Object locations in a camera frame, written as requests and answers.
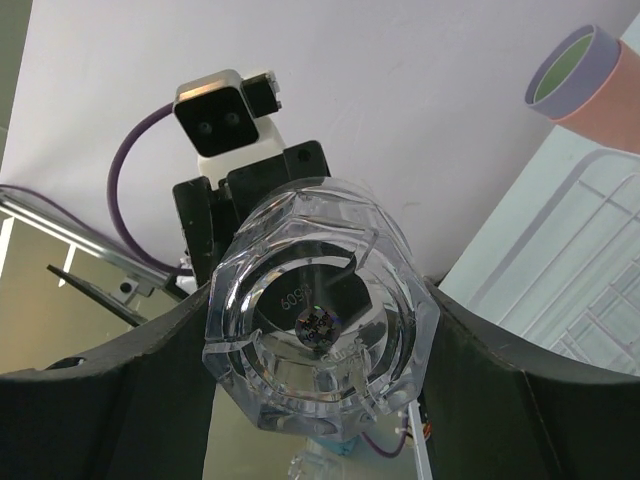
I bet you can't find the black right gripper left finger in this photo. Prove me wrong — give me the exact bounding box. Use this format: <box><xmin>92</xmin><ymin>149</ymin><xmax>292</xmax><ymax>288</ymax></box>
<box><xmin>1</xmin><ymin>286</ymin><xmax>215</xmax><ymax>479</ymax></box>

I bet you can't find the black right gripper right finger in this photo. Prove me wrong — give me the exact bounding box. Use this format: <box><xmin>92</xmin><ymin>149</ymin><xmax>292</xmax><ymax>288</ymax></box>
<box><xmin>423</xmin><ymin>285</ymin><xmax>639</xmax><ymax>479</ymax></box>

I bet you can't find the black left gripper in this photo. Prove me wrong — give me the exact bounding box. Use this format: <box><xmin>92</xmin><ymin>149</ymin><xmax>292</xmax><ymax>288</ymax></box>
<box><xmin>172</xmin><ymin>140</ymin><xmax>331</xmax><ymax>285</ymax></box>

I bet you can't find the clear glass tumbler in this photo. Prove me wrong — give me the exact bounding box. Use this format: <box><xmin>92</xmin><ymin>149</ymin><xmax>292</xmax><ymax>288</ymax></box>
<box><xmin>202</xmin><ymin>177</ymin><xmax>440</xmax><ymax>442</ymax></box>

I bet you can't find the pink plastic cup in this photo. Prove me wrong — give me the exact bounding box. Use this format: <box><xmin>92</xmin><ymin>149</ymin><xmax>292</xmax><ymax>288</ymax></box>
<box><xmin>553</xmin><ymin>40</ymin><xmax>639</xmax><ymax>154</ymax></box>

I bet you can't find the lavender plastic cup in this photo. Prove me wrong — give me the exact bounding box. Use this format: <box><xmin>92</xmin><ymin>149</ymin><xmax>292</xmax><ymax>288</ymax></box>
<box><xmin>524</xmin><ymin>25</ymin><xmax>620</xmax><ymax>120</ymax></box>

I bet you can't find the pale green plastic cup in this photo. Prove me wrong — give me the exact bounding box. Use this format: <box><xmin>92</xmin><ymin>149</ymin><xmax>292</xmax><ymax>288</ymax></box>
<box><xmin>533</xmin><ymin>35</ymin><xmax>592</xmax><ymax>102</ymax></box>

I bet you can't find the clear plastic dish rack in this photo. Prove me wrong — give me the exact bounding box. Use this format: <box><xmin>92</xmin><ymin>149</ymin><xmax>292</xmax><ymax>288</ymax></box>
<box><xmin>466</xmin><ymin>149</ymin><xmax>639</xmax><ymax>375</ymax></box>

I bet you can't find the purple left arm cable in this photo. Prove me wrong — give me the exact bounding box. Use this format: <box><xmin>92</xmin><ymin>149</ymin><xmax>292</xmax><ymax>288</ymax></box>
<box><xmin>0</xmin><ymin>102</ymin><xmax>201</xmax><ymax>274</ymax></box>

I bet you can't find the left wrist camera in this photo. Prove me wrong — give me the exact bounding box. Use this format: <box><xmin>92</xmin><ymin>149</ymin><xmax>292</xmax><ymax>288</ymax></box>
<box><xmin>173</xmin><ymin>69</ymin><xmax>286</xmax><ymax>186</ymax></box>

